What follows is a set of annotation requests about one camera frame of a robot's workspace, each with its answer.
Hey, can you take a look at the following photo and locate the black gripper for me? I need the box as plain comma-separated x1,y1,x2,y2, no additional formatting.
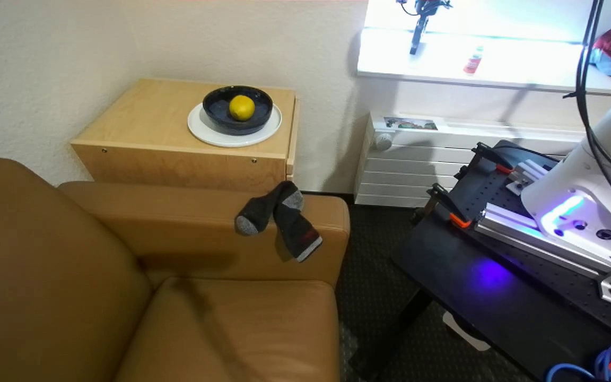
406,0,453,59

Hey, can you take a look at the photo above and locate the white thermostat knob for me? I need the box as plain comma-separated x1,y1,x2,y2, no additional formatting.
370,128,396,153

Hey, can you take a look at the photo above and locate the orange black clamp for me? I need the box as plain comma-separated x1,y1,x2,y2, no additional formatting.
469,140,521,180
423,180,476,234

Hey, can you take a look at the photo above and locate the yellow lemon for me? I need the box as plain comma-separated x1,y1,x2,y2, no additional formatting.
226,92,258,121

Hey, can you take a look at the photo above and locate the black bowl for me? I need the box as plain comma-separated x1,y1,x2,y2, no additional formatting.
201,84,275,137

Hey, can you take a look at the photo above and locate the white round plate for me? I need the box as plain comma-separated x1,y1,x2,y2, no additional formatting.
184,99,284,151

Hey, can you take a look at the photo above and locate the dark grey sock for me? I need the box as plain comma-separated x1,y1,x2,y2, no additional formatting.
271,184,325,264
234,178,301,238

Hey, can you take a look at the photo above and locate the wooden side table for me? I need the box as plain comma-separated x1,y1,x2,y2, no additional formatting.
69,76,301,194

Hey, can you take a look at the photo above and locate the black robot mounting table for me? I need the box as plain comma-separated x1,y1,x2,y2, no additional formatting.
378,137,611,382

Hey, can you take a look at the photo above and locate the small white object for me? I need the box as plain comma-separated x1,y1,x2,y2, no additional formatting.
438,310,495,353

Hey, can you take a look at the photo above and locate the brown leather armchair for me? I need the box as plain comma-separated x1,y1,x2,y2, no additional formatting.
0,153,354,382

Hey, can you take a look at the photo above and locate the white wall heater unit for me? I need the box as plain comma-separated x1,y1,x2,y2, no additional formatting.
351,109,585,212

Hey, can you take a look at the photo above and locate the aluminium rail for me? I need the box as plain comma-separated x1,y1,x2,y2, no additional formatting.
473,197,611,310

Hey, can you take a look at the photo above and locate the blue cable bundle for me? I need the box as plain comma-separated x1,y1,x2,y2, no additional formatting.
543,338,611,382

